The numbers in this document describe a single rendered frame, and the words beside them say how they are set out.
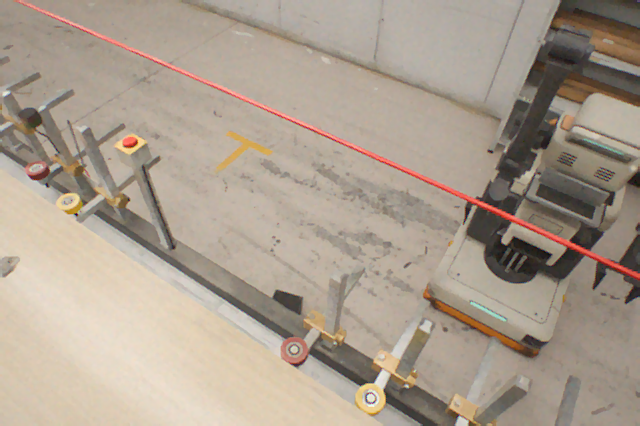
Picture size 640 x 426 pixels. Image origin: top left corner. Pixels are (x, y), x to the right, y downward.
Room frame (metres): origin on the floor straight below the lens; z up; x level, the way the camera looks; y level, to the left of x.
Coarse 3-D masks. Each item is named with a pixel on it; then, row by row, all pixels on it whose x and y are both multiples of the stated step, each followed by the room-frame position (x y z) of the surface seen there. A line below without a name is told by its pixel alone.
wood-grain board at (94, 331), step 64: (0, 192) 1.01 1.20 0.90; (0, 256) 0.74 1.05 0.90; (64, 256) 0.76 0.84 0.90; (0, 320) 0.52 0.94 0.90; (64, 320) 0.53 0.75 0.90; (128, 320) 0.55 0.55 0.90; (192, 320) 0.57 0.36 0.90; (0, 384) 0.33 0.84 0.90; (64, 384) 0.35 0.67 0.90; (128, 384) 0.36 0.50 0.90; (192, 384) 0.38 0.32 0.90; (256, 384) 0.39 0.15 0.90; (320, 384) 0.40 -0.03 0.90
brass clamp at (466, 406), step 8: (464, 400) 0.41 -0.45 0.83; (448, 408) 0.38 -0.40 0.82; (456, 408) 0.38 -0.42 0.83; (464, 408) 0.38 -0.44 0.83; (472, 408) 0.38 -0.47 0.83; (456, 416) 0.37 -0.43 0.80; (464, 416) 0.36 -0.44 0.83; (472, 416) 0.36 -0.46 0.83; (472, 424) 0.34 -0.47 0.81; (480, 424) 0.34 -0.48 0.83; (488, 424) 0.34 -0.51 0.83; (496, 424) 0.34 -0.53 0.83
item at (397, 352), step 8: (424, 304) 0.72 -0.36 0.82; (416, 312) 0.69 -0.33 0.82; (424, 312) 0.69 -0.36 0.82; (416, 320) 0.66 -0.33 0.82; (408, 328) 0.63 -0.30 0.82; (408, 336) 0.60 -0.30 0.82; (400, 344) 0.57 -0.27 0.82; (392, 352) 0.54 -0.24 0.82; (400, 352) 0.54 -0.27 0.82; (384, 376) 0.47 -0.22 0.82; (376, 384) 0.44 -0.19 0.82; (384, 384) 0.44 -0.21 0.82
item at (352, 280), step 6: (354, 270) 0.84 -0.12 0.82; (360, 270) 0.84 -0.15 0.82; (348, 276) 0.81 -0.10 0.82; (354, 276) 0.81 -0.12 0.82; (360, 276) 0.82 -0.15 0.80; (348, 282) 0.79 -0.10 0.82; (354, 282) 0.79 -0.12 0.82; (348, 288) 0.76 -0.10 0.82; (324, 312) 0.67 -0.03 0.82; (312, 330) 0.60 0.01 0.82; (306, 336) 0.58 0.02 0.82; (312, 336) 0.58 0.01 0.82; (318, 336) 0.59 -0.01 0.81; (306, 342) 0.56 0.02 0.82; (312, 342) 0.56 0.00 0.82
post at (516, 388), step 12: (516, 384) 0.35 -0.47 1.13; (528, 384) 0.35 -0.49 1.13; (492, 396) 0.38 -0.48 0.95; (504, 396) 0.35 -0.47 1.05; (516, 396) 0.34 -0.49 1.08; (480, 408) 0.37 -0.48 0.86; (492, 408) 0.35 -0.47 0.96; (504, 408) 0.34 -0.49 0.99; (480, 420) 0.35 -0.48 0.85; (492, 420) 0.34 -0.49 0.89
